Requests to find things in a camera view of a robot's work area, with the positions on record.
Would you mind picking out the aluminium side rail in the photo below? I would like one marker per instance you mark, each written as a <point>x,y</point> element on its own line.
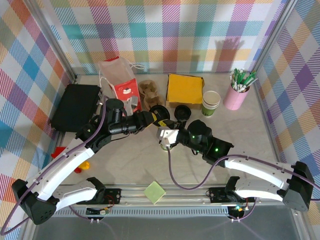
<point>268,127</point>

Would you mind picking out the small yellow toy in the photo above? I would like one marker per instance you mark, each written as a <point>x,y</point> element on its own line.
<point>85,165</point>

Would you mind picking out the small circuit board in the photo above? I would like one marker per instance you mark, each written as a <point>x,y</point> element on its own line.
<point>96,211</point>
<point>237,208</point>

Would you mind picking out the red white paper bag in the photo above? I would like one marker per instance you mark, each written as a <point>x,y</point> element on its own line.
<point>117,72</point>

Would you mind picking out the stack of pulp cup carriers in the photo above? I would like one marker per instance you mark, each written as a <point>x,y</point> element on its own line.
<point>150,92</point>

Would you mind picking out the green sticky note pad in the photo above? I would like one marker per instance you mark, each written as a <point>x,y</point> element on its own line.
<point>155,193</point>

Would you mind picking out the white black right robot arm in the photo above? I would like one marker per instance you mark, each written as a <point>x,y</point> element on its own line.
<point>250,167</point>

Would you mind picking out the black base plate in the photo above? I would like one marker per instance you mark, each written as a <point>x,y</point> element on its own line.
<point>113,195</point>
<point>217,195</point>

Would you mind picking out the cardboard napkin box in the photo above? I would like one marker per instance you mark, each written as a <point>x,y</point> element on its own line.
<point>185,107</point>

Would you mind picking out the black flat case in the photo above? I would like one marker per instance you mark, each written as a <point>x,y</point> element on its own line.
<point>72,107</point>

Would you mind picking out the stack of green paper cups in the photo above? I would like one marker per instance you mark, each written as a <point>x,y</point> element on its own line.
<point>211,100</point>

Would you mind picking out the pink cylindrical holder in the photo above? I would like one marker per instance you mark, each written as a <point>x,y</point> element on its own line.
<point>235,100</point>

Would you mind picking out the aluminium frame post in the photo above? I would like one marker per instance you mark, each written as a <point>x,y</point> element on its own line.
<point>57,42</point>
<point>272,37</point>

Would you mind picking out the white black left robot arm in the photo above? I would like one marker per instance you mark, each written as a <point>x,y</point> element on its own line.
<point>62,170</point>

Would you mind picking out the long aluminium base rail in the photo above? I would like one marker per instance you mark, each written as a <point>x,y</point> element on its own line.
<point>187,197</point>

